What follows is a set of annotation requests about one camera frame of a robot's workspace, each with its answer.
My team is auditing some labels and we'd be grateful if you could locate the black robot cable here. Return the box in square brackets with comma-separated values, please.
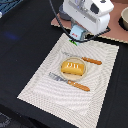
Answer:
[48, 0, 112, 43]

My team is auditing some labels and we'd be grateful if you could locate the orange toy bread loaf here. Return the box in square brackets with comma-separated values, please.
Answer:
[61, 61, 84, 75]

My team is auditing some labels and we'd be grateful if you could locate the beige bowl on stove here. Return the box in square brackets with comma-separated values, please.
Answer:
[121, 7, 128, 30]

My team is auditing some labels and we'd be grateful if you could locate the knife with orange handle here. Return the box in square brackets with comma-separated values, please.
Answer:
[62, 51, 102, 65]

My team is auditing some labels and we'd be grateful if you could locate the fork with orange handle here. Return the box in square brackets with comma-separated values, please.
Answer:
[49, 72, 90, 91]

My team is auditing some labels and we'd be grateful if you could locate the beige woven placemat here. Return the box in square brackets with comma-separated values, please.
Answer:
[18, 34, 119, 128]

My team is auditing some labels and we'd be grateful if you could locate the light blue milk carton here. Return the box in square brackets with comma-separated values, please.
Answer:
[70, 25, 87, 46]

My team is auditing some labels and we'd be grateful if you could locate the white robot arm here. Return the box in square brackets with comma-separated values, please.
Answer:
[63, 0, 114, 35]

